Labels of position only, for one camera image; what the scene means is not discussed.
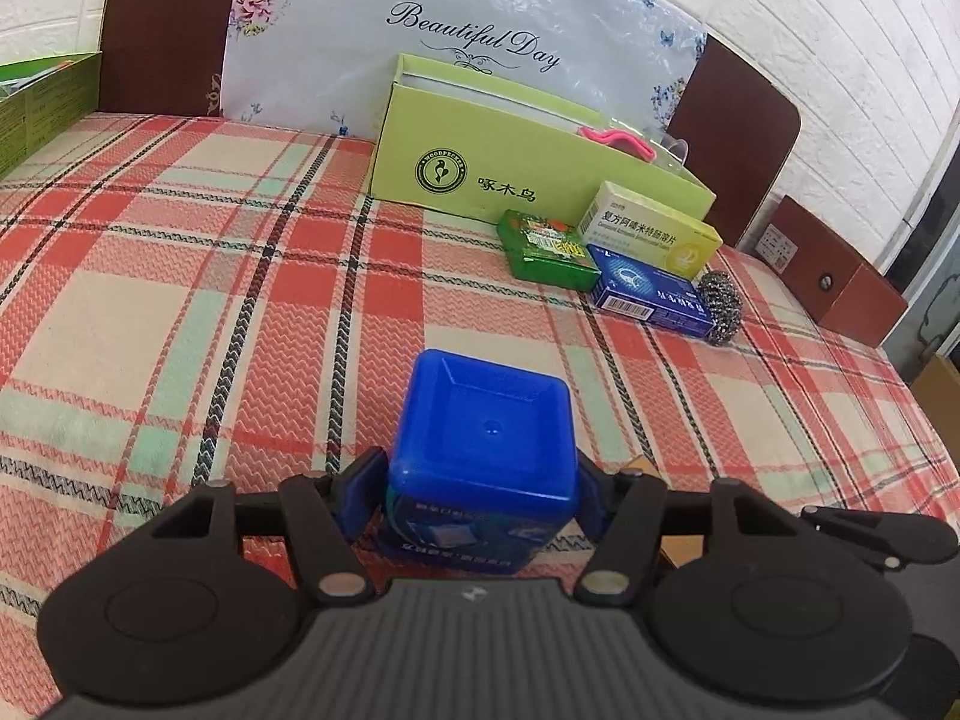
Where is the small green box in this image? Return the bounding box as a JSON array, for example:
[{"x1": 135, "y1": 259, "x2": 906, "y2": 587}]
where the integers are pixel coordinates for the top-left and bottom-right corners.
[{"x1": 497, "y1": 210, "x2": 602, "y2": 290}]

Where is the blue square plastic container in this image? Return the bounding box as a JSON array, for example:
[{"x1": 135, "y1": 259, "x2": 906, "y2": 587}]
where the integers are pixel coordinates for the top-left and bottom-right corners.
[{"x1": 375, "y1": 349, "x2": 582, "y2": 572}]

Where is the pink handle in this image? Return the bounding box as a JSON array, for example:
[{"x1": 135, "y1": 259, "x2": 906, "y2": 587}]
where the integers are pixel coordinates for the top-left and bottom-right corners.
[{"x1": 577, "y1": 127, "x2": 658, "y2": 163}]

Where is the clear plastic package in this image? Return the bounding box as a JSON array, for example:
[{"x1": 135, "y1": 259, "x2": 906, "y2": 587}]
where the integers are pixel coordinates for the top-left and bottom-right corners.
[{"x1": 606, "y1": 116, "x2": 692, "y2": 175}]

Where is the blue medicine box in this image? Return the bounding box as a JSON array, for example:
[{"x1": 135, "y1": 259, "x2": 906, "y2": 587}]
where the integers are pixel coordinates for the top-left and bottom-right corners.
[{"x1": 587, "y1": 243, "x2": 715, "y2": 340}]

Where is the steel wool scrubber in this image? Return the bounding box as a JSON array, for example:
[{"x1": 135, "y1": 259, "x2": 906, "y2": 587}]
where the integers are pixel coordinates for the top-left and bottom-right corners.
[{"x1": 697, "y1": 273, "x2": 744, "y2": 347}]

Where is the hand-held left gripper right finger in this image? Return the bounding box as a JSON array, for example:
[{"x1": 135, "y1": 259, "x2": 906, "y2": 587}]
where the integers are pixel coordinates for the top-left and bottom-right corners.
[{"x1": 574, "y1": 450, "x2": 807, "y2": 607}]

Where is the brown wooden box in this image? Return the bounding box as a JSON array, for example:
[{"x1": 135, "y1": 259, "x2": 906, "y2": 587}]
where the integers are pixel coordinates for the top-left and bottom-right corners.
[{"x1": 756, "y1": 195, "x2": 910, "y2": 350}]

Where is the brown wooden headboard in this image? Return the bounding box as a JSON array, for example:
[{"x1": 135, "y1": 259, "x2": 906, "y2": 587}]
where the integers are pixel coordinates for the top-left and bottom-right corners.
[{"x1": 100, "y1": 0, "x2": 801, "y2": 250}]

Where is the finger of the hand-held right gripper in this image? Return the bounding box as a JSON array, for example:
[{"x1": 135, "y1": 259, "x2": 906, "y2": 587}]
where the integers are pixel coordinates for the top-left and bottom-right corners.
[{"x1": 801, "y1": 504, "x2": 959, "y2": 572}]

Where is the light green cardboard box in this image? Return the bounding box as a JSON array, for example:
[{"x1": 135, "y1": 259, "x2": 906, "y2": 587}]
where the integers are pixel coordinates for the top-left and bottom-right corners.
[{"x1": 367, "y1": 52, "x2": 717, "y2": 230}]

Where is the plaid bed sheet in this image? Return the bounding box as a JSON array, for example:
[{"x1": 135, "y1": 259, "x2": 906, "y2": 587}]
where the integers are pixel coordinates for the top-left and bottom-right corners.
[{"x1": 0, "y1": 111, "x2": 960, "y2": 720}]

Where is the green box at left edge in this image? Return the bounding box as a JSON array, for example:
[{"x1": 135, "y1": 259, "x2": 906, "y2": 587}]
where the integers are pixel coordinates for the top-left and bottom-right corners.
[{"x1": 0, "y1": 52, "x2": 104, "y2": 182}]

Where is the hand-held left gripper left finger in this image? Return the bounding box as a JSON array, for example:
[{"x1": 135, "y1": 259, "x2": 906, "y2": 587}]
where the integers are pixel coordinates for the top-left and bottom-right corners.
[{"x1": 150, "y1": 447, "x2": 389, "y2": 607}]

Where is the yellow and white medicine box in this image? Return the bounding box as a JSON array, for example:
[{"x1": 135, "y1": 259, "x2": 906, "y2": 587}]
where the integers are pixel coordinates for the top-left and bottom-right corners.
[{"x1": 577, "y1": 181, "x2": 725, "y2": 280}]

